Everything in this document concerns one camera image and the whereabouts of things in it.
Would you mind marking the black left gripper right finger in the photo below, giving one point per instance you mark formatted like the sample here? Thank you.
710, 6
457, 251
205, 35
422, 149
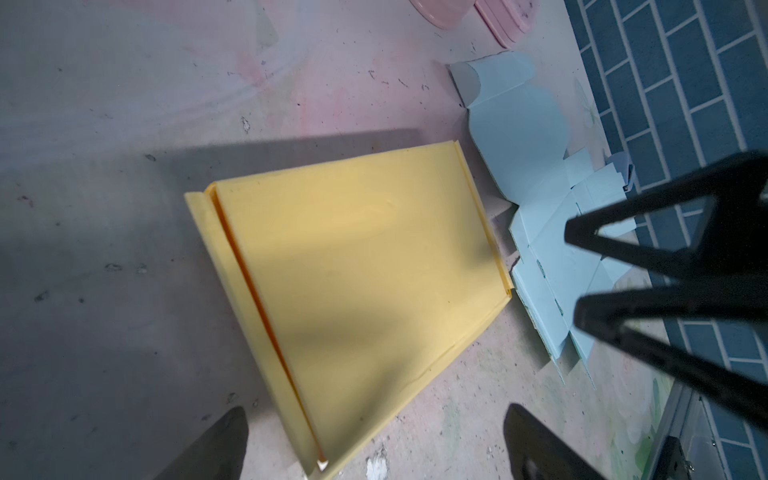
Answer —
535, 452

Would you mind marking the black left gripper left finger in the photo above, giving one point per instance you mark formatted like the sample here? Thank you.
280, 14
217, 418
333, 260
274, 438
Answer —
218, 454

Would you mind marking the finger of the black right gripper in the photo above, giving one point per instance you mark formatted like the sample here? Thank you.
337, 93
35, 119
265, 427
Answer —
608, 317
710, 223

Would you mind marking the yellow paper box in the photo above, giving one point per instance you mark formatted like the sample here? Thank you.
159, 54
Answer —
355, 283

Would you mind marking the light blue flat paper box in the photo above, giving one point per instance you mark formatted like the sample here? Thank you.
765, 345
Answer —
522, 136

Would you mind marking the pink flat paper box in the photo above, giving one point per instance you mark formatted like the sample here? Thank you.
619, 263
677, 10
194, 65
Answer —
508, 20

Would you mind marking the pink metal pencil cup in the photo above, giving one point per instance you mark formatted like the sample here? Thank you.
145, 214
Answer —
444, 14

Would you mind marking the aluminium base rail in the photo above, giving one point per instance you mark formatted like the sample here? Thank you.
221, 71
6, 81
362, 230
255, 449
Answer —
684, 445

